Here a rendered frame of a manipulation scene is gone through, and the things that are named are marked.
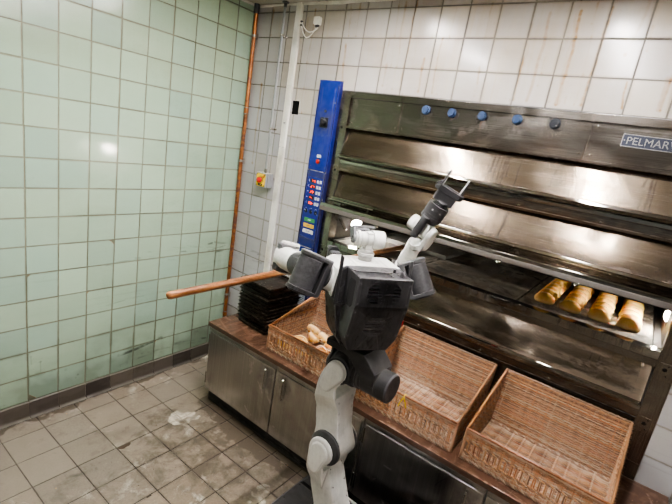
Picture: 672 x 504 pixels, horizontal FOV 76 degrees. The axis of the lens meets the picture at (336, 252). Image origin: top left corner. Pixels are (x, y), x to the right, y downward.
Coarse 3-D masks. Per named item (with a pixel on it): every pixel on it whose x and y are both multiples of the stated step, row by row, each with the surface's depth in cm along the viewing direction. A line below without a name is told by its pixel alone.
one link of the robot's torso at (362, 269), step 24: (336, 264) 154; (360, 264) 154; (384, 264) 159; (336, 288) 148; (360, 288) 140; (384, 288) 143; (408, 288) 146; (336, 312) 153; (360, 312) 144; (384, 312) 146; (336, 336) 156; (360, 336) 150; (384, 336) 153
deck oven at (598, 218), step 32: (480, 192) 220; (608, 224) 188; (640, 224) 181; (448, 288) 235; (640, 288) 191; (320, 320) 292; (416, 320) 249; (480, 352) 228; (576, 384) 202; (640, 416) 188; (640, 448) 190
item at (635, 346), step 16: (432, 272) 246; (464, 288) 229; (480, 288) 230; (496, 304) 220; (512, 304) 216; (528, 304) 216; (544, 320) 208; (560, 320) 203; (576, 320) 204; (592, 336) 196; (608, 336) 192; (624, 336) 193; (640, 352) 186; (656, 352) 183
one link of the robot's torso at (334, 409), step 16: (336, 368) 162; (320, 384) 168; (336, 384) 163; (320, 400) 172; (336, 400) 167; (352, 400) 176; (320, 416) 175; (336, 416) 169; (320, 432) 173; (336, 432) 170; (352, 432) 178; (336, 448) 169; (352, 448) 178
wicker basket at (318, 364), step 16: (304, 304) 272; (320, 304) 283; (288, 320) 263; (304, 320) 277; (272, 336) 250; (288, 336) 242; (304, 336) 274; (288, 352) 243; (304, 352) 236; (320, 352) 230; (304, 368) 237; (320, 368) 240
